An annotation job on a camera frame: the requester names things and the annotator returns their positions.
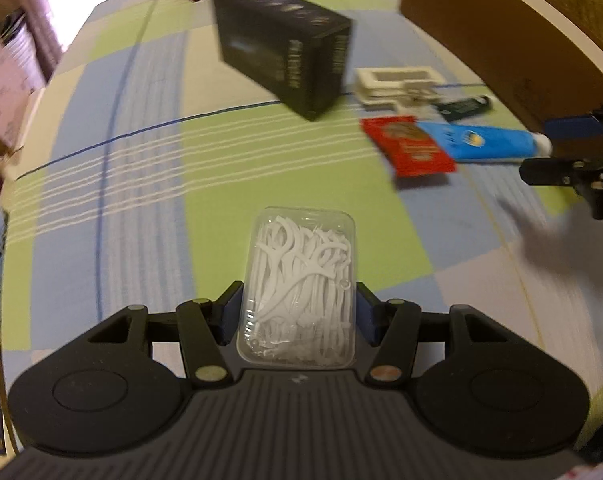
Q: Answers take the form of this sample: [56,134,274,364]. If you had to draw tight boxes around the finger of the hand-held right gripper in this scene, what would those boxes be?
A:
[544,104,603,142]
[520,152,603,221]

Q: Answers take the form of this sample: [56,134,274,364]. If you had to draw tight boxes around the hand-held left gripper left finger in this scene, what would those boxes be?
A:
[86,281,245,391]

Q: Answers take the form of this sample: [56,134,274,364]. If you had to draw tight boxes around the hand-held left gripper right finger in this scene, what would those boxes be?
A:
[356,281,513,391]

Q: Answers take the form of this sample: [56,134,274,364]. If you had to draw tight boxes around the blue tube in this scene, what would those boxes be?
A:
[415,121,553,165]

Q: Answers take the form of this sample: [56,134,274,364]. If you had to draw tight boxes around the clear box of floss picks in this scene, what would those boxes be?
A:
[236,206,358,368]

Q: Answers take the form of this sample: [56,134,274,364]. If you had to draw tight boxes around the dark green tube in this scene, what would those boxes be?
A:
[434,96,493,122]

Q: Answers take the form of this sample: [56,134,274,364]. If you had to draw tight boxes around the brown storage box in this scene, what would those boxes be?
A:
[399,0,603,136]

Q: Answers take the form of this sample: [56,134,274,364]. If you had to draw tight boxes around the black cardboard box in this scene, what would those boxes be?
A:
[214,0,357,122]

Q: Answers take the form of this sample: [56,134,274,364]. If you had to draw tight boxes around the checked cloth covered desktop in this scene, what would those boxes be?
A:
[0,0,603,466]

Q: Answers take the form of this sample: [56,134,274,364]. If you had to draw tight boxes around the red packet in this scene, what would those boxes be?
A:
[360,116,456,178]

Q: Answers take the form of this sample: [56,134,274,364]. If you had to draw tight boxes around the white plastic holder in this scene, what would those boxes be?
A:
[355,66,445,113]

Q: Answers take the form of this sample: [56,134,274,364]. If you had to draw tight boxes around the pink box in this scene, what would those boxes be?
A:
[0,25,48,146]

